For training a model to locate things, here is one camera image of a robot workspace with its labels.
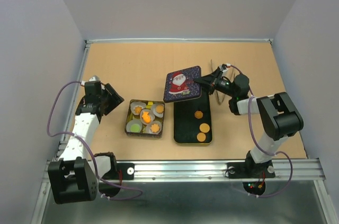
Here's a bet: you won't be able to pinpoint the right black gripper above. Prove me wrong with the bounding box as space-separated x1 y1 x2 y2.
192 68 236 98

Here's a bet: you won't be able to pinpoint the metal tongs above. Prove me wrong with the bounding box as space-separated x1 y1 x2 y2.
210 60 235 105

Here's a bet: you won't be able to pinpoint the orange swirl cookie top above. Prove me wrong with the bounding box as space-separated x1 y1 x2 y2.
134 106 143 114

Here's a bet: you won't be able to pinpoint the orange swirl cookie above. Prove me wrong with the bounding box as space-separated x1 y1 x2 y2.
194 110 203 119
134 106 143 114

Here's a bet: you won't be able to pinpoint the gold tin lid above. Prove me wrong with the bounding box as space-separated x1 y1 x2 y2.
163 66 201 103

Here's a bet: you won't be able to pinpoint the green round cookie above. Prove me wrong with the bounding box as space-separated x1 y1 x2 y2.
130 123 141 133

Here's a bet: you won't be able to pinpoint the gold cookie tin box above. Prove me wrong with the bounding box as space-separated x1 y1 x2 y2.
124 100 165 138

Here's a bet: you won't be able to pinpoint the orange fish cookie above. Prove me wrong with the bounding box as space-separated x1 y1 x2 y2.
141 111 152 124

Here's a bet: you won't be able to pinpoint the orange flower cookie bottom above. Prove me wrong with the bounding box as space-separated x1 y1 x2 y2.
150 123 160 133

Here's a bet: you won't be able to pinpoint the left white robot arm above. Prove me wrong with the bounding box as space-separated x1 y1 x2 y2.
48 80 124 204

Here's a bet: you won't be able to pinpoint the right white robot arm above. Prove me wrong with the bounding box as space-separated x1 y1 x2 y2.
194 69 304 177

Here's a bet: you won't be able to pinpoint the white paper cup bottom-left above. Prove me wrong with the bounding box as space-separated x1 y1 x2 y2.
126 119 142 133

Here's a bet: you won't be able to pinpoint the orange swirl cookie right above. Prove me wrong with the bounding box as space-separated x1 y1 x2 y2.
194 110 203 119

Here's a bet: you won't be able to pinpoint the white paper cup top-right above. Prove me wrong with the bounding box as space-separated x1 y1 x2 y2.
151 103 165 118

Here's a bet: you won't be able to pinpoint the white paper cup centre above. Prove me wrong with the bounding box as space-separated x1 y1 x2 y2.
139 109 155 125

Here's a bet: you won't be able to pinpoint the white paper cup bottom-right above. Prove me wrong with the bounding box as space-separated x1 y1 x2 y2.
146 121 162 135

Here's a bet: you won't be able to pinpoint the round orange cookie upper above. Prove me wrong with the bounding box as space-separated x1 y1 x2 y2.
199 123 210 133

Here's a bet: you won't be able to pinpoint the round orange cookie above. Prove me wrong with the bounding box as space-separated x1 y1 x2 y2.
197 132 207 142
199 123 210 133

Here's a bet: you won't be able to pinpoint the black tray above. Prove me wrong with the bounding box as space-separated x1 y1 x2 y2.
174 92 212 145

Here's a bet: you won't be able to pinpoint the round orange cookie lower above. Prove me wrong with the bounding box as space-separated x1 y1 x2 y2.
197 132 207 142

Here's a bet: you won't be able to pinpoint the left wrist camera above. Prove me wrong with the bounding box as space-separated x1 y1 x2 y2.
88 75 101 84

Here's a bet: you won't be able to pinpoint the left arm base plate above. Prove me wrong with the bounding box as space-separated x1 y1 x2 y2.
102 163 135 181

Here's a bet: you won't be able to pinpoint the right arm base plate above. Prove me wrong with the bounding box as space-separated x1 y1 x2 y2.
227 162 275 179

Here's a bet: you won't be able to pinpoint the aluminium rail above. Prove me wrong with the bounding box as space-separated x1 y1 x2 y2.
42 157 326 182

